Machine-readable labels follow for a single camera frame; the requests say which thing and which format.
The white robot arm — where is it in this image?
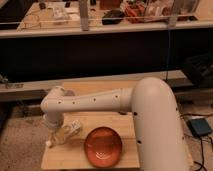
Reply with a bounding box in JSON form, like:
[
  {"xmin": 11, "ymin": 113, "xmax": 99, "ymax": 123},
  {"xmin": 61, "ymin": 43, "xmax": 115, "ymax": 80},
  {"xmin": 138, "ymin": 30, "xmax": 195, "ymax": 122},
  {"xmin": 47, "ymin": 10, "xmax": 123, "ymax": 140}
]
[{"xmin": 41, "ymin": 77, "xmax": 190, "ymax": 171}]

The black foot pedal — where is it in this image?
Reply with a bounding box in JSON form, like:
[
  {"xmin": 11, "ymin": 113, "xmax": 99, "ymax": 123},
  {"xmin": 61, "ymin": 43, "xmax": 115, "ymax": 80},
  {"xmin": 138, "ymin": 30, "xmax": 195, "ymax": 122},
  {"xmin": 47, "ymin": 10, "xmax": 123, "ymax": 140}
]
[{"xmin": 187, "ymin": 118, "xmax": 213, "ymax": 137}]

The black box right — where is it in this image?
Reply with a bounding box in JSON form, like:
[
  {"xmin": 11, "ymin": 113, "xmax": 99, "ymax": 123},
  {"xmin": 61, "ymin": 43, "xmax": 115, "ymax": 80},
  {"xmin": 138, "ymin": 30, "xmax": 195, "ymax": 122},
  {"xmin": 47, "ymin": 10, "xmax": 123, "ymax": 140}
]
[{"xmin": 182, "ymin": 53, "xmax": 213, "ymax": 87}]

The translucent plastic cup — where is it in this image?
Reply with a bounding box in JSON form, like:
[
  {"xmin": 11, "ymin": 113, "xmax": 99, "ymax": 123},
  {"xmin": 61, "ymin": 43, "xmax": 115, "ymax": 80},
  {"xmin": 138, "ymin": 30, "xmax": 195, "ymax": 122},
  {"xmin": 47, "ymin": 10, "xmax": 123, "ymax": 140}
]
[{"xmin": 65, "ymin": 90, "xmax": 75, "ymax": 96}]

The orange plate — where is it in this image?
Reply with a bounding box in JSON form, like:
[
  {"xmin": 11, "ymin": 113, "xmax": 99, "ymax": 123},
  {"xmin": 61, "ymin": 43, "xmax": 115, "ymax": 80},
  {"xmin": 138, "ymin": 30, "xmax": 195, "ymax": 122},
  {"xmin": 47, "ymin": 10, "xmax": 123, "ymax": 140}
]
[{"xmin": 84, "ymin": 127, "xmax": 122, "ymax": 168}]

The black cable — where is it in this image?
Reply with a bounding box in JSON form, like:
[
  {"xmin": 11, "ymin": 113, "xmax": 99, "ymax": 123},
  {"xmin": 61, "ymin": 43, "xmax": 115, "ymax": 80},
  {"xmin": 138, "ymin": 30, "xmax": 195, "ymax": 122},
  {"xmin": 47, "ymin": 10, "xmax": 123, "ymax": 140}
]
[{"xmin": 193, "ymin": 135, "xmax": 213, "ymax": 171}]

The black bag on bench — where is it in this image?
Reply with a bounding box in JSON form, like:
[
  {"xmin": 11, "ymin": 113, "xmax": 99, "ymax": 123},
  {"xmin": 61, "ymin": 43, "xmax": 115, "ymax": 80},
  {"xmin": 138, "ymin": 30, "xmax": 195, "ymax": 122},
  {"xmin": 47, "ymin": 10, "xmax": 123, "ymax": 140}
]
[{"xmin": 102, "ymin": 10, "xmax": 124, "ymax": 25}]

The orange tool on bench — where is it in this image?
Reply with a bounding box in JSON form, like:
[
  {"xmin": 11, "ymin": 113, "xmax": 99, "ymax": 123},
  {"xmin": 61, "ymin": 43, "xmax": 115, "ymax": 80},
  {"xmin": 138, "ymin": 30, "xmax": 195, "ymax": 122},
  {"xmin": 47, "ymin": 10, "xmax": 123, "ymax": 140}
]
[{"xmin": 125, "ymin": 4, "xmax": 145, "ymax": 23}]

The wooden board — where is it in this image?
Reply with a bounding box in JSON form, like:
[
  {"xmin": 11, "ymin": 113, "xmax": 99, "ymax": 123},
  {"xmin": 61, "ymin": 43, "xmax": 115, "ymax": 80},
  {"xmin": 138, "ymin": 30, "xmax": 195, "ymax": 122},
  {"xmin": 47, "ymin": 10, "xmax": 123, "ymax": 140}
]
[{"xmin": 40, "ymin": 79, "xmax": 194, "ymax": 171}]

